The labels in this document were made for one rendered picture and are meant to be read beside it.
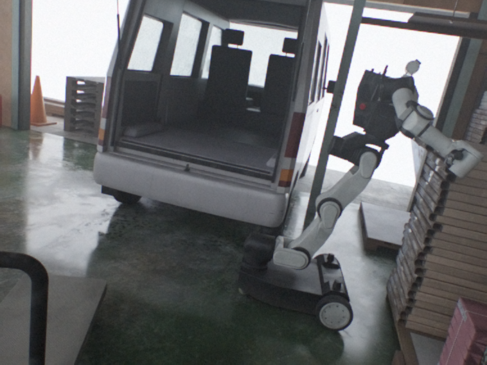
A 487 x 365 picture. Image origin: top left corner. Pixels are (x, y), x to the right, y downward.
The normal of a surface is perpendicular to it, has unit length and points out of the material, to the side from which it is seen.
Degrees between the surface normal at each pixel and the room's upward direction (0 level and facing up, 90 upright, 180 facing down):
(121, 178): 90
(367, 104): 88
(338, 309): 90
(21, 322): 0
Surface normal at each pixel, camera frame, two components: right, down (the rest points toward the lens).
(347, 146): -0.13, 0.25
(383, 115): -0.39, 0.33
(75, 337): 0.16, -0.95
